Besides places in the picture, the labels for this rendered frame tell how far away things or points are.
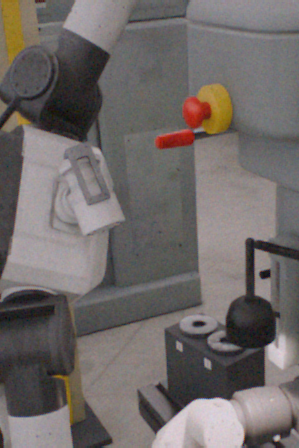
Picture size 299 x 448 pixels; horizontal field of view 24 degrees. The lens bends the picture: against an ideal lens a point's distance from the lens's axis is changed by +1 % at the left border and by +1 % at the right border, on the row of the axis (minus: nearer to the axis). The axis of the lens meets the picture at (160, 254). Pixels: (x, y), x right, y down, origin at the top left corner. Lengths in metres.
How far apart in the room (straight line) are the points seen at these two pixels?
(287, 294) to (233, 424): 0.22
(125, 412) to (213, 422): 2.21
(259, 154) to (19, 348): 0.45
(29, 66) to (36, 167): 0.16
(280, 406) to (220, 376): 0.42
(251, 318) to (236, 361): 0.59
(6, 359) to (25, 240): 0.18
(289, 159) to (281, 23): 0.22
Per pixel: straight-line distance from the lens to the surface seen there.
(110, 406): 3.38
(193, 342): 1.65
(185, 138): 1.03
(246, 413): 1.18
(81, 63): 1.22
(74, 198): 1.06
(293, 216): 1.08
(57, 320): 1.07
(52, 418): 1.09
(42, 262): 1.10
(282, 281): 1.08
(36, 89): 1.17
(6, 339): 1.07
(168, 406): 1.77
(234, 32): 0.90
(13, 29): 2.62
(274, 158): 1.03
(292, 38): 0.85
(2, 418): 1.58
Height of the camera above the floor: 1.97
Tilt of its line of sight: 24 degrees down
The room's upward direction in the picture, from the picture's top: 3 degrees counter-clockwise
